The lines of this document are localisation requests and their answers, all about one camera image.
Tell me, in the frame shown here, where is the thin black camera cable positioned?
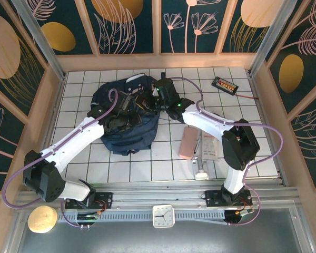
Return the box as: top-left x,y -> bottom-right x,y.
157,110 -> 174,122

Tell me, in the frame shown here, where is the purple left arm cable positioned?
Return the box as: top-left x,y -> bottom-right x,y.
1,88 -> 121,229

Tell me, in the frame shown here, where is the grey metal sheet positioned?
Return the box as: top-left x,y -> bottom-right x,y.
5,208 -> 313,253

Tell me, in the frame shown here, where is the aluminium frame post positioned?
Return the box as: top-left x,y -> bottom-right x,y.
247,0 -> 306,77
10,0 -> 67,81

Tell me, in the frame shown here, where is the thin red wire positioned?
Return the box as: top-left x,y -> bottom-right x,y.
236,92 -> 259,101

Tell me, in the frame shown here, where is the grey slotted cable duct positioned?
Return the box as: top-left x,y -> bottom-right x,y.
57,210 -> 227,225

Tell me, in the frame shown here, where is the black battery charger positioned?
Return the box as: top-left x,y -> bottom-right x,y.
211,76 -> 240,95

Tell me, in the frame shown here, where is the navy blue backpack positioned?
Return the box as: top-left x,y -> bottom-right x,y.
91,71 -> 166,157

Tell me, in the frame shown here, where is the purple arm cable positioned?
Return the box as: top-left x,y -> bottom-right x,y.
168,76 -> 284,227
1,88 -> 121,229

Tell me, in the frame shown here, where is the white red printed booklet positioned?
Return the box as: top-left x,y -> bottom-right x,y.
200,133 -> 219,161

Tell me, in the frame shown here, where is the aluminium mounting rail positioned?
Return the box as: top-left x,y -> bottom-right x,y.
18,181 -> 298,210

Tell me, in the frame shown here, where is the pink pencil case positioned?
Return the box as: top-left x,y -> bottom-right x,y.
179,126 -> 200,160

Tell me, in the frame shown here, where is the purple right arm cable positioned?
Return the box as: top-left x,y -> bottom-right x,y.
168,76 -> 284,227

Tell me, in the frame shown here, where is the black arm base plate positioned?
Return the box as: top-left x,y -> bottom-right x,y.
204,189 -> 253,208
65,191 -> 114,210

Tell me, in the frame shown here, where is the white square analog clock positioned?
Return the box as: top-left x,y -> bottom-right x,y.
152,204 -> 176,229

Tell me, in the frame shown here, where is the silver white stapler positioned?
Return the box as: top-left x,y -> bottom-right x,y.
191,155 -> 210,181

